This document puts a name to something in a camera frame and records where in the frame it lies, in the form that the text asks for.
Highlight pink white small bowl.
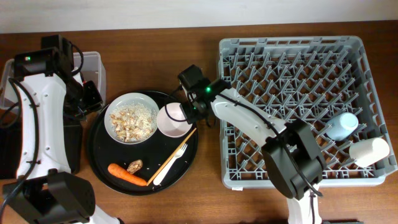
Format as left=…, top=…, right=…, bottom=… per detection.
left=157, top=103, right=192, bottom=138

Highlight wooden chopstick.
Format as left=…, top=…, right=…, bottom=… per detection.
left=146, top=128, right=197, bottom=186

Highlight white plastic fork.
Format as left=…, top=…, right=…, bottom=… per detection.
left=153, top=144, right=187, bottom=185

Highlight grey plate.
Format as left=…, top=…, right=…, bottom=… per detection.
left=104, top=93, right=159, bottom=144

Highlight rice and food scraps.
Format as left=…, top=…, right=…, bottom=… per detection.
left=109, top=103, right=156, bottom=143

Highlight round black serving tray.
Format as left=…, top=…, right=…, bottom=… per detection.
left=86, top=106, right=199, bottom=196

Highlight light blue plastic cup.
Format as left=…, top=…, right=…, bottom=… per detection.
left=326, top=112, right=359, bottom=141

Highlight white paper cup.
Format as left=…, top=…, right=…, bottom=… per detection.
left=349, top=138, right=390, bottom=167

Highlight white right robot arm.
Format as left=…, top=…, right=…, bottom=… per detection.
left=178, top=65, right=326, bottom=223

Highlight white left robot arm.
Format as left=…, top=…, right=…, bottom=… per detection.
left=1, top=35, right=121, bottom=223

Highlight clear plastic waste bin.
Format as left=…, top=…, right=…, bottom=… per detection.
left=1, top=52, right=106, bottom=110

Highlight grey plastic dishwasher rack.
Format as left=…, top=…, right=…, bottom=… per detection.
left=218, top=36, right=397, bottom=187

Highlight orange carrot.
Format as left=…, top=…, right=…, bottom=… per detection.
left=108, top=163, right=147, bottom=186

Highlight brown food lump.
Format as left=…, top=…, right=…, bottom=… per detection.
left=127, top=159, right=143, bottom=174

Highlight small white label sticker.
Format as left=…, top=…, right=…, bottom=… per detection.
left=231, top=187, right=243, bottom=191

